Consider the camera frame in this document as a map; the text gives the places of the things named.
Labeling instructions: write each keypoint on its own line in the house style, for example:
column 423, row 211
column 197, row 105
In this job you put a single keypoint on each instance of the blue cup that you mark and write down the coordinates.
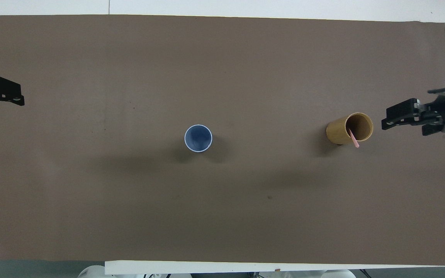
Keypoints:
column 198, row 138

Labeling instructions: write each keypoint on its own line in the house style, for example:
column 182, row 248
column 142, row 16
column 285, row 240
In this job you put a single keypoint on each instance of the bamboo cup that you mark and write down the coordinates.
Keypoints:
column 336, row 131

